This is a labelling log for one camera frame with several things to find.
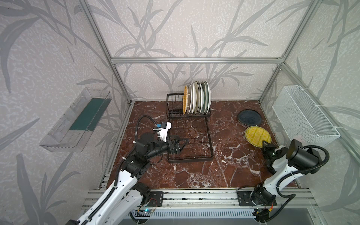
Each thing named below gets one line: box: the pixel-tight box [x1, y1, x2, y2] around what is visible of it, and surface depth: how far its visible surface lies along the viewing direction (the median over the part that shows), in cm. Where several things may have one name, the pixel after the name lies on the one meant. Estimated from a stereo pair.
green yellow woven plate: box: [244, 125, 272, 148], surface depth 101 cm
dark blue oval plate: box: [237, 109, 263, 127], surface depth 112 cm
